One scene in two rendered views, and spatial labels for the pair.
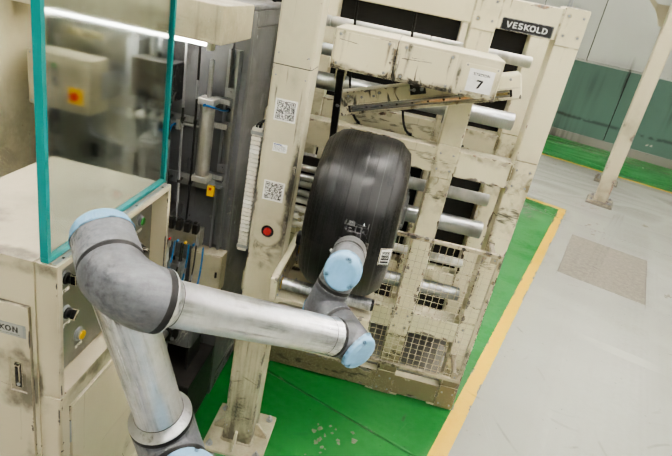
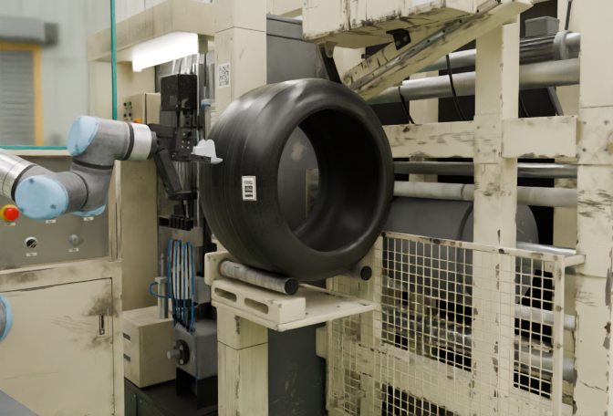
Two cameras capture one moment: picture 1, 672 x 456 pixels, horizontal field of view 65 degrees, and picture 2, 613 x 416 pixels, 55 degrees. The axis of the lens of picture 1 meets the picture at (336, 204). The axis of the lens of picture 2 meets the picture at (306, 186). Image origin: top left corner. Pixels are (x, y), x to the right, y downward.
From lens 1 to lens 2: 1.61 m
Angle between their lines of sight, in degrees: 49
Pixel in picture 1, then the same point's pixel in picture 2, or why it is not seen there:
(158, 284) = not seen: outside the picture
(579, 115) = not seen: outside the picture
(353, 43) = (315, 7)
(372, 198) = (241, 121)
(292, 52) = (222, 16)
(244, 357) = (223, 385)
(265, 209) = not seen: hidden behind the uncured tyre
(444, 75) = not seen: outside the picture
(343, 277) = (74, 138)
